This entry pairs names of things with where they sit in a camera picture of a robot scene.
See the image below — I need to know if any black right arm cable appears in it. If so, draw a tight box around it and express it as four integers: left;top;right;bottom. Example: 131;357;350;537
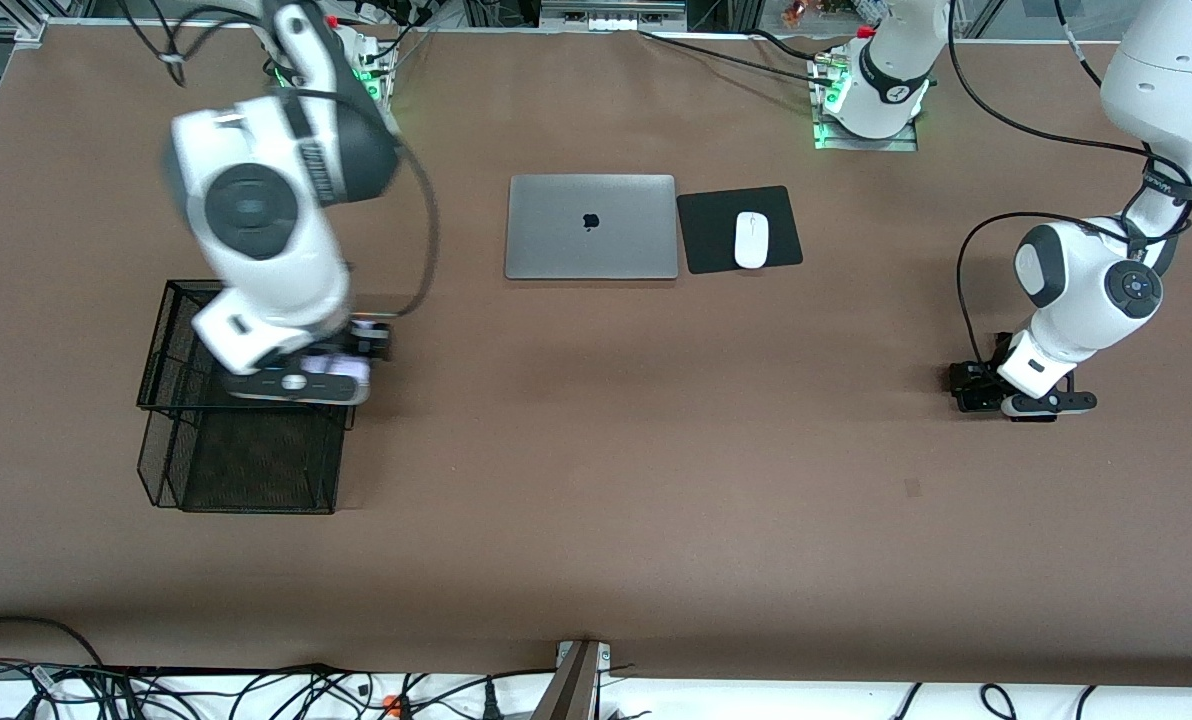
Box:
116;0;442;321

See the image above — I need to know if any grey camera mount pole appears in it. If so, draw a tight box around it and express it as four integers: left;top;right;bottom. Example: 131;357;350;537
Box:
531;640;612;720

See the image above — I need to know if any black flip phone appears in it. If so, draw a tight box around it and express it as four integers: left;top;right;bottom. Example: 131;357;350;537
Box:
949;360;1002;413

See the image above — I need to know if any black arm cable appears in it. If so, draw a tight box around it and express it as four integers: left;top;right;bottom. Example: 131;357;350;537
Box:
116;0;442;321
946;0;1192;369

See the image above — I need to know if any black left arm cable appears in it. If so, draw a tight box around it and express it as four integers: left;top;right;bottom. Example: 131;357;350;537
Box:
946;0;1192;369

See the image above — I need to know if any black mouse pad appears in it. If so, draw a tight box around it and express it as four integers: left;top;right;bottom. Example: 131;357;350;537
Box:
676;185;804;275

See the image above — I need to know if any black mesh drawer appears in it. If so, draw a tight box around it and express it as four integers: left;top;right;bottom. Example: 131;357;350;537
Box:
137;405;342;515

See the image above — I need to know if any black mesh organiser frame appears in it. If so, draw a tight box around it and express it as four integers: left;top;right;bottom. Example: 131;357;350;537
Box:
137;280;362;432

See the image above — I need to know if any lavender flip phone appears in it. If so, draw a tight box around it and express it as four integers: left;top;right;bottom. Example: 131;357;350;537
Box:
301;352;370;383

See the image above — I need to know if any black cable on table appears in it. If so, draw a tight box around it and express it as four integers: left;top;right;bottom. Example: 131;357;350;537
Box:
639;28;827;86

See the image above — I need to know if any grey looped cable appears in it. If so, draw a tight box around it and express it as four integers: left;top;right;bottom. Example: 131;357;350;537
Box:
0;616;107;669

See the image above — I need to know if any black slab smartphone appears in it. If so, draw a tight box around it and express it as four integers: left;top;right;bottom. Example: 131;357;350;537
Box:
996;332;1057;424

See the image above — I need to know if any white power strip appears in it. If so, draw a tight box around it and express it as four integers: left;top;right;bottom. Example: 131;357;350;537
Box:
539;0;688;32

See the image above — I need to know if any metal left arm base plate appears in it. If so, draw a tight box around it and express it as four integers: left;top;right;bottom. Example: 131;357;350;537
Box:
813;110;919;153

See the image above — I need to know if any silver closed laptop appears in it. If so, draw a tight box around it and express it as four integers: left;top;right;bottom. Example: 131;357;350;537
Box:
504;174;679;281

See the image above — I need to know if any white computer mouse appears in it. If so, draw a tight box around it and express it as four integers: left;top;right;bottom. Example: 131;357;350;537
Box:
734;211;770;270

